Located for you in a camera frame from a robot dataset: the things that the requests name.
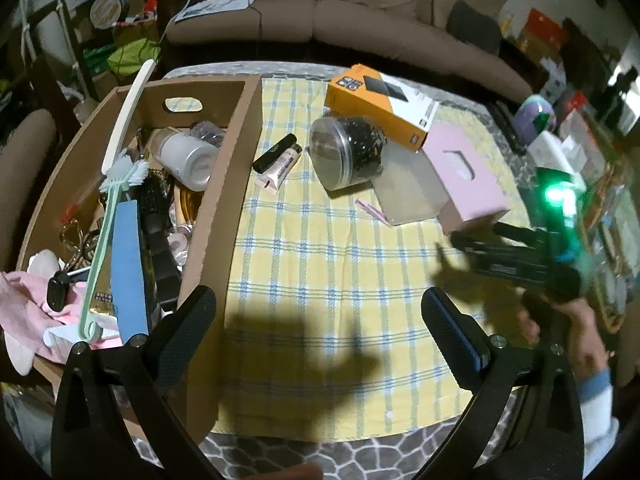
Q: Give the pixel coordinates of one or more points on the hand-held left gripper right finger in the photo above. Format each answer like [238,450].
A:
[450,320]

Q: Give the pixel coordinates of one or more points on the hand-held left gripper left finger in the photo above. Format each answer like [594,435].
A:
[195,310]

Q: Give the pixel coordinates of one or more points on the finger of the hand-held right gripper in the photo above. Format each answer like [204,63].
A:
[495,256]
[515,231]

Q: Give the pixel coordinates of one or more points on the pink tissue box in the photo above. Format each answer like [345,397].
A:
[475,185]

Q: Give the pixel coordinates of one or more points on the brown cardboard box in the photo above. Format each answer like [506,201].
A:
[220,210]

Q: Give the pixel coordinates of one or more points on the clear plastic sheet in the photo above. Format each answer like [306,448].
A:
[410,195]

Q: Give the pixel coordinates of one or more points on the pink cosmetic tube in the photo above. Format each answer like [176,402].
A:
[280,172]

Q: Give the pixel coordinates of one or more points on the orange and white carton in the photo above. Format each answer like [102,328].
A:
[370,105]

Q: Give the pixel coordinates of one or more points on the clear jar with black contents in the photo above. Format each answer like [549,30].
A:
[330,155]

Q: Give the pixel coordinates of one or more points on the person's right forearm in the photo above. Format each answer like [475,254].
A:
[597,410]

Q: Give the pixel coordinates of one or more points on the person's right hand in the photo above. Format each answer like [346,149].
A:
[585,340]

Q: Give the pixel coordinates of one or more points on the blue file board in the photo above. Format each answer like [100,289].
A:
[129,270]

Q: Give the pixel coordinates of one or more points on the black hairbrush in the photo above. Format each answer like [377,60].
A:
[155,220]

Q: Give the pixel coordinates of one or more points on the gold bangle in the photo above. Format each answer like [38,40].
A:
[186,205]

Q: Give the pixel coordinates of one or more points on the green bottle brush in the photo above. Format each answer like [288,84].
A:
[102,240]

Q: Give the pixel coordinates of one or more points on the purple round container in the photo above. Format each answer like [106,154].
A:
[535,115]

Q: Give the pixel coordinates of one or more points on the yellow plaid cloth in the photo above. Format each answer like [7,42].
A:
[325,285]

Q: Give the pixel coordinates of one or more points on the small pink razor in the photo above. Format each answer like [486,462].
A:
[372,211]

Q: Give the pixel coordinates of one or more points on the black key fob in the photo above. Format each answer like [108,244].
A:
[57,292]

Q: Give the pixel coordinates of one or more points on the white bottle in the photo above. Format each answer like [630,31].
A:
[185,160]

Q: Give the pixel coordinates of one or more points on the pink cloth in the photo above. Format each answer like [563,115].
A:
[25,305]

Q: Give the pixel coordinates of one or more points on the black cosmetic tube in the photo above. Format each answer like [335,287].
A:
[272,155]

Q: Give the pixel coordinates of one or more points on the red box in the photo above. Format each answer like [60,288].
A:
[547,24]

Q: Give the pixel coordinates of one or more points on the dark cushion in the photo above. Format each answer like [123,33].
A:
[472,25]

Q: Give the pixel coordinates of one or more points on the long white shoehorn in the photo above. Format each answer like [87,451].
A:
[127,110]

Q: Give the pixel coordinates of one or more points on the brown sofa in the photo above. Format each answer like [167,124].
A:
[375,25]

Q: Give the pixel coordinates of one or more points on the green bag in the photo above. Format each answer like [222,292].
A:
[132,57]

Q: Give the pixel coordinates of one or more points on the paper sheet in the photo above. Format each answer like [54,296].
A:
[215,9]

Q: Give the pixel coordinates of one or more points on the round tin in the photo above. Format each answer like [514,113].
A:
[109,11]

